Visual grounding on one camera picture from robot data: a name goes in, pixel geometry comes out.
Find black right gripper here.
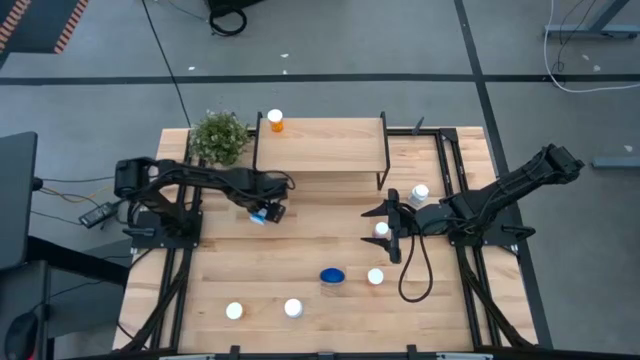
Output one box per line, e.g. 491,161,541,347
360,188,444,265

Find small white medicine bottle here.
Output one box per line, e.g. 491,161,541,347
406,183,431,210

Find clear jar blue cap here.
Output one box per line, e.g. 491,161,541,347
318,267,347,296

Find large white labelled medicine bottle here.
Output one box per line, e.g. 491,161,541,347
283,298,305,320

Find wooden shelf black metal legs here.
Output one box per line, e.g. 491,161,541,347
251,110,392,192

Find small green potted plant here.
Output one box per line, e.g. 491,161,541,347
188,109,252,168

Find black power adapter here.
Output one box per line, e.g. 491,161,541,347
78,200,120,230

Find black equipment base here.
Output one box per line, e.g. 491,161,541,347
206,0,266,12

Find grey desk foot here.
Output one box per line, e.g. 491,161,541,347
592,156,640,170

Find black desk top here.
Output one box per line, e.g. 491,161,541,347
0,131,39,272

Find black computer mouse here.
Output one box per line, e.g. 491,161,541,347
3,312,40,360

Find grey desk leg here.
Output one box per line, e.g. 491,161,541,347
543,0,640,40

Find black orange striped mat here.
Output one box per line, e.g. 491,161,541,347
0,0,91,55

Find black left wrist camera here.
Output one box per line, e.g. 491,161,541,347
264,201,288,225

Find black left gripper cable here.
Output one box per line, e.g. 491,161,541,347
259,168,297,192

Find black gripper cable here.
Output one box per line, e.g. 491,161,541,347
398,232,435,304
259,168,297,192

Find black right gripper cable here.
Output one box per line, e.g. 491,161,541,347
398,232,435,304

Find black aluminium table frame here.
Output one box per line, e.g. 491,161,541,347
115,127,540,360

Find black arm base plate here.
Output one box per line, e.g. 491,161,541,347
444,206,537,248
130,208,204,250

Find long black floor cable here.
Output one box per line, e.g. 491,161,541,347
141,0,192,129

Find coiled black cable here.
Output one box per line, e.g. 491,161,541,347
208,7,249,38

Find yellow orange cable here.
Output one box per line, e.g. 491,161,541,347
38,185,117,205

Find white floor cable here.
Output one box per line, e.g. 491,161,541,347
543,0,640,94

